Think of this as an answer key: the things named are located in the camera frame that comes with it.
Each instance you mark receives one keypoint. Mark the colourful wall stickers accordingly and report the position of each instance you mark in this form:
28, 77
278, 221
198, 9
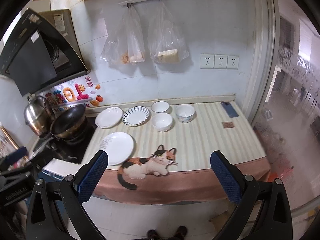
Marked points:
85, 90

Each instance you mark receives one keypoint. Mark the striped cat print tablecloth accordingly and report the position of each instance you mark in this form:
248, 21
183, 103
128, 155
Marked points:
191, 178

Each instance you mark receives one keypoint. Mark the right wall socket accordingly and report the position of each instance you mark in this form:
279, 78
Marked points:
232, 62

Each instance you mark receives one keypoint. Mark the glass sliding door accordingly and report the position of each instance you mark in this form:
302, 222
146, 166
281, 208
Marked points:
288, 122

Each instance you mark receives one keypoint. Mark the clear plastic bag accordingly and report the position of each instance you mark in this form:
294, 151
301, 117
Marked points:
125, 45
166, 42

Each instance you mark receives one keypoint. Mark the blue striped white plate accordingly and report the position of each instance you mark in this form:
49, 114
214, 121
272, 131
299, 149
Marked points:
136, 116

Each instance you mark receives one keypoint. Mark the left wall socket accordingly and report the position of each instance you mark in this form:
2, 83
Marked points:
207, 61

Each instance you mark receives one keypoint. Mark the floral blue rimmed bowl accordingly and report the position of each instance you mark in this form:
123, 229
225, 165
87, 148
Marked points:
185, 113

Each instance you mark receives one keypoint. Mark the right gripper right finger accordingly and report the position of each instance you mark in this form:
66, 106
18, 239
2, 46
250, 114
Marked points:
274, 220

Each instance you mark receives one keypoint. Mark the black induction cooktop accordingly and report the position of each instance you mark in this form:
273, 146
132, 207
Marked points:
73, 149

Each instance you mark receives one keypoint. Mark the white bowl back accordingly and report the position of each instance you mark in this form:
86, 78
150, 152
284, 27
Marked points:
160, 107

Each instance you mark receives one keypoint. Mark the white bowl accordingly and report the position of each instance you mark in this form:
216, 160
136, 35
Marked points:
162, 122
160, 107

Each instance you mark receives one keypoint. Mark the black shoe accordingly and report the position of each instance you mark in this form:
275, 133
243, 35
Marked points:
181, 233
153, 235

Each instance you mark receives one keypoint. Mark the middle wall socket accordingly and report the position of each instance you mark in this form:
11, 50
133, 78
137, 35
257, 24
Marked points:
220, 61

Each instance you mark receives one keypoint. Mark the left clear plastic bag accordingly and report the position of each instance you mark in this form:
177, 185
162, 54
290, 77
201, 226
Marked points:
125, 45

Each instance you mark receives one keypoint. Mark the right clear plastic bag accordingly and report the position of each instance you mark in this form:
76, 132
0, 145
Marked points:
166, 42

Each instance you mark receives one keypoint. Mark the black frying pan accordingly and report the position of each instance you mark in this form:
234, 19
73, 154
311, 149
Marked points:
68, 122

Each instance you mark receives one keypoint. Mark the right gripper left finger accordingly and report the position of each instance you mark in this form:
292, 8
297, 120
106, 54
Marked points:
44, 220

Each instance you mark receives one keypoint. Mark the stainless steel pot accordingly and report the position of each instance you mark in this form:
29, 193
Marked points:
38, 115

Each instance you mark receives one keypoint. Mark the white bowl front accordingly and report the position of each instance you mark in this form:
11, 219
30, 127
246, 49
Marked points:
162, 122

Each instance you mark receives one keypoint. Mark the left black shoe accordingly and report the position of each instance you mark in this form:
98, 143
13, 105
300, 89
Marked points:
153, 235

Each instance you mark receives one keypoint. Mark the black range hood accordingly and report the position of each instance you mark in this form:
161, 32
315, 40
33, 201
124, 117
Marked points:
36, 56

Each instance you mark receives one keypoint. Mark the wall socket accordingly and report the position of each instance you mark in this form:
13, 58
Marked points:
207, 61
220, 61
232, 62

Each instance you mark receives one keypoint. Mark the blue smartphone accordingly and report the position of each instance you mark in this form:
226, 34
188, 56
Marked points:
229, 109

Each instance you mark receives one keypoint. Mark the right black shoe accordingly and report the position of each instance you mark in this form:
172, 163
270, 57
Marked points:
181, 233

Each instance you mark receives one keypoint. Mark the small brown square coaster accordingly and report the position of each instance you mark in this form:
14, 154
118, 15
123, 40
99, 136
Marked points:
227, 125

